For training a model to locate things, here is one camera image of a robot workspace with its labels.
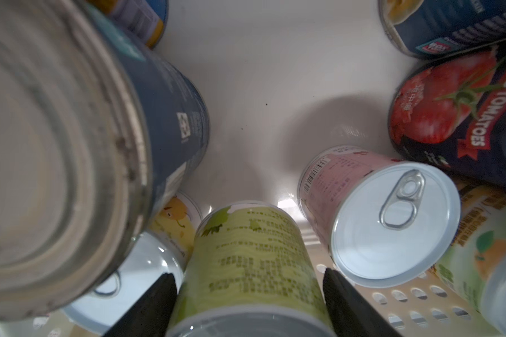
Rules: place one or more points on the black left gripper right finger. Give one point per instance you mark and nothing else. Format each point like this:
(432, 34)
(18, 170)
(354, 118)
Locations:
(350, 314)

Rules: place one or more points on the yellow label small can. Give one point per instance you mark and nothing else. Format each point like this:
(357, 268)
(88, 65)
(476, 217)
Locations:
(165, 247)

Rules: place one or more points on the green label small can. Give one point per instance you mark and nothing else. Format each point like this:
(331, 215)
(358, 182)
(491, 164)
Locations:
(250, 275)

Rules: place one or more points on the dark navy tall can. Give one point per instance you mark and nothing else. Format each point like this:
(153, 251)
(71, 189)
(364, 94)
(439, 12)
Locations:
(451, 113)

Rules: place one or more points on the pink label small can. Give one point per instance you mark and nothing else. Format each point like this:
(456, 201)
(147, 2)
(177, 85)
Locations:
(383, 221)

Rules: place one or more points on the white perforated plastic basket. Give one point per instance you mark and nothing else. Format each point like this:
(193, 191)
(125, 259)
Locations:
(281, 79)

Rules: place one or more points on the blue label soup can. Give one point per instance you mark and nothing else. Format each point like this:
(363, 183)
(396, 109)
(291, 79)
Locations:
(432, 29)

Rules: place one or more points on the orange green lidded can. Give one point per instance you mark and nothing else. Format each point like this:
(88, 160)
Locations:
(474, 265)

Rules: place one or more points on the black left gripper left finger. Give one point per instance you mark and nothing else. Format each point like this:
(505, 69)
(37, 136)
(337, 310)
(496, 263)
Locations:
(150, 315)

